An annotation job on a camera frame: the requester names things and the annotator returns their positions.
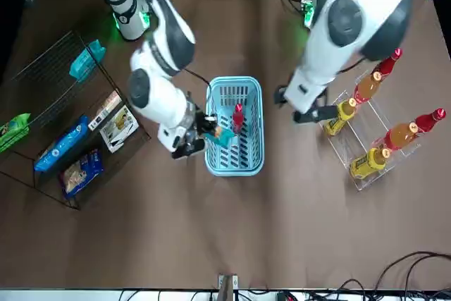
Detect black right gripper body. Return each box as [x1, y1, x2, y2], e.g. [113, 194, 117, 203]
[192, 104, 213, 137]

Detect teal chips bag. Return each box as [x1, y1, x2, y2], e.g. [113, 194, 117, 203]
[207, 125, 236, 147]

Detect red cola bottle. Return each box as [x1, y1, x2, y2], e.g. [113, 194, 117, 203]
[414, 108, 447, 133]
[230, 103, 245, 135]
[372, 48, 403, 77]

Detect light blue plastic basket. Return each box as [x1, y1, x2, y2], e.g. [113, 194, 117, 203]
[204, 75, 264, 178]

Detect yellow label tea bottle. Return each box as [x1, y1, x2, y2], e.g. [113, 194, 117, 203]
[323, 97, 358, 137]
[348, 147, 392, 180]

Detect clear acrylic bottle tray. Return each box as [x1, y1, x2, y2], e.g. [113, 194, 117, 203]
[318, 70, 424, 192]

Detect orange drink bottle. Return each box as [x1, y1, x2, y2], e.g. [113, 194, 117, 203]
[353, 71, 385, 105]
[383, 121, 421, 153]

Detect dark blue beige snack bag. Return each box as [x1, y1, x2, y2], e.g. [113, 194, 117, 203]
[59, 149, 105, 199]

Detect white snack box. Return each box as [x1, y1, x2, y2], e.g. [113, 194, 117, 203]
[99, 105, 140, 154]

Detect beige cracker pack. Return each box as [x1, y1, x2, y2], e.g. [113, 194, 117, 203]
[87, 90, 123, 131]

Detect teal snack pack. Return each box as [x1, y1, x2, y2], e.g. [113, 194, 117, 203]
[68, 39, 106, 82]

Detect blue and white snack pack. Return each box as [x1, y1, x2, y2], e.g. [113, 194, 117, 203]
[34, 115, 89, 172]

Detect green snack pack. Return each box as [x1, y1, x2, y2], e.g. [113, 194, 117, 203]
[0, 113, 32, 154]

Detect white desk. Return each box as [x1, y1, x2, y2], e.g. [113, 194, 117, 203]
[0, 289, 451, 301]

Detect black right wrist camera bracket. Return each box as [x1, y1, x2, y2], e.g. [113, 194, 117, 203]
[171, 138, 206, 160]

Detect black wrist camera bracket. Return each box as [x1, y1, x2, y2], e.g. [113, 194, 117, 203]
[293, 105, 338, 125]
[171, 138, 206, 160]

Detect black left wrist camera bracket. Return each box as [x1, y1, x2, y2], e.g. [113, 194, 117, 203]
[293, 105, 338, 125]

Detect black wire rack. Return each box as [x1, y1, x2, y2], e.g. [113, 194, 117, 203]
[0, 30, 153, 211]

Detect aluminium frame post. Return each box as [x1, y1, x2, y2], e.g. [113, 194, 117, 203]
[217, 273, 238, 301]

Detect black desk cables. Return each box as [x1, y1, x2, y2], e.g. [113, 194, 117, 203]
[373, 251, 451, 301]

